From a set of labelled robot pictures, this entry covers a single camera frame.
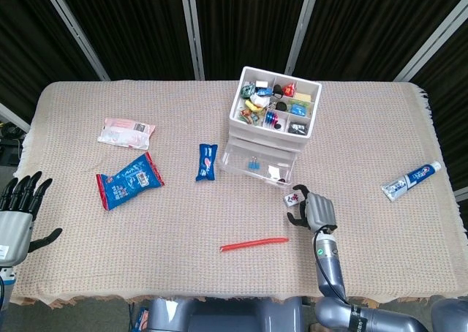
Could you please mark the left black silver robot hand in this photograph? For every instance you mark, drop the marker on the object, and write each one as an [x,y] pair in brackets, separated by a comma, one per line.
[14,229]

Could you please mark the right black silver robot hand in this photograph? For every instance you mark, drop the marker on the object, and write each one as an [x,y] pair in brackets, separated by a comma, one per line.
[321,211]

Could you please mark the white mahjong tile blue back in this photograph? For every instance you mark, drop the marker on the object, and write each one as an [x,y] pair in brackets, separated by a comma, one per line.
[291,199]

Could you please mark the clear plastic drawer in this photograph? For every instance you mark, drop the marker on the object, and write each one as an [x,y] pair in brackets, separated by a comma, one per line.
[237,164]

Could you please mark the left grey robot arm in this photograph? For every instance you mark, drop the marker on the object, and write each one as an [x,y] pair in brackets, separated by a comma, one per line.
[6,284]

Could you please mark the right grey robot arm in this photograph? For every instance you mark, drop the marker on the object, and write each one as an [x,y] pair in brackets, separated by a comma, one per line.
[331,270]

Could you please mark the white drawer organizer box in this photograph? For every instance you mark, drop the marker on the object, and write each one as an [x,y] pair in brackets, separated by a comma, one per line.
[270,131]

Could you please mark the small black dark red item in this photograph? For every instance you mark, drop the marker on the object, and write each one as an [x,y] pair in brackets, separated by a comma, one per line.
[281,180]

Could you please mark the white small card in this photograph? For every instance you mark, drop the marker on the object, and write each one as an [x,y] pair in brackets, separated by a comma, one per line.
[274,172]

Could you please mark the red straw stick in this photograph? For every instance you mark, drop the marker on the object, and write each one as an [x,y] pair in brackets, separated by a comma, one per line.
[254,244]

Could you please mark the black equipment clutter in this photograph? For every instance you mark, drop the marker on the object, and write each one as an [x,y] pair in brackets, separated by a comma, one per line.
[9,145]

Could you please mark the blue white toothpaste tube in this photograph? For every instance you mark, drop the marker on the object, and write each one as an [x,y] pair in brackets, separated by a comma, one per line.
[411,180]

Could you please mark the blue red disc stack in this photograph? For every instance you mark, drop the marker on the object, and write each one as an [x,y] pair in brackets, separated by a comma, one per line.
[272,119]

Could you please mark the blue small sachet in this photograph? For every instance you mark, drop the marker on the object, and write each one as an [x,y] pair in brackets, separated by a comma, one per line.
[298,109]

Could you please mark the black round disc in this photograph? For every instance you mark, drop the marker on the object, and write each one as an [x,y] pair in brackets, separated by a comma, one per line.
[281,106]

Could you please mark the yellow sponge block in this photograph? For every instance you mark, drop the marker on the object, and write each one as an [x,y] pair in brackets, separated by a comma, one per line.
[302,97]

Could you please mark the orange green candy packet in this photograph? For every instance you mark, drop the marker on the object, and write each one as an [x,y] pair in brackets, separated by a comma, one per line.
[249,115]

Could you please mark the blue red snack bag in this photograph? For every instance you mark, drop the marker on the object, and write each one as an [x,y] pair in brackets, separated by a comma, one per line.
[128,182]

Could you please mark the blue Pepsi packet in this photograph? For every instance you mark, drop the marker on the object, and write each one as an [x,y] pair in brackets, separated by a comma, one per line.
[207,162]

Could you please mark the yellow small packet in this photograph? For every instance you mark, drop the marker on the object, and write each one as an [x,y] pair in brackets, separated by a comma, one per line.
[253,106]

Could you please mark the red small packet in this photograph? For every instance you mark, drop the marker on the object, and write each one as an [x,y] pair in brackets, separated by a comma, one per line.
[289,89]

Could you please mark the white crumpled packet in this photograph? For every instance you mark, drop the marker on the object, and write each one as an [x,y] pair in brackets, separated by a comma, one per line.
[259,100]

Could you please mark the black small pouch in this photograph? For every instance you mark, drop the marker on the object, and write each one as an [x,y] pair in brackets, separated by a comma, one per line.
[278,90]

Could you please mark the blue white small packet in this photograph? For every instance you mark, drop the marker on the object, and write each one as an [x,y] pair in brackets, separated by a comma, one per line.
[263,91]

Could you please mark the beige woven tablecloth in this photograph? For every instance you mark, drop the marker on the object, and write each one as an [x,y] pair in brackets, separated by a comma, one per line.
[183,215]

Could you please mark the green small packet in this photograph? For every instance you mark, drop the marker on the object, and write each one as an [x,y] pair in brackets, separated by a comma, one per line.
[247,90]

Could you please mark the grey robot torso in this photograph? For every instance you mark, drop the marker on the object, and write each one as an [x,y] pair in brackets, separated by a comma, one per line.
[219,315]

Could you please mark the pink white packet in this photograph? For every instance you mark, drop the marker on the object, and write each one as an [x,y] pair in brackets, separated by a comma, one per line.
[126,134]

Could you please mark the blue orange package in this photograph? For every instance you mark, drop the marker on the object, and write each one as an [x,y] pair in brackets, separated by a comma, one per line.
[142,319]

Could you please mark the aluminium frame post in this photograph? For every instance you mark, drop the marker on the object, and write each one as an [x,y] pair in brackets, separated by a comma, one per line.
[302,25]
[193,32]
[431,39]
[75,32]

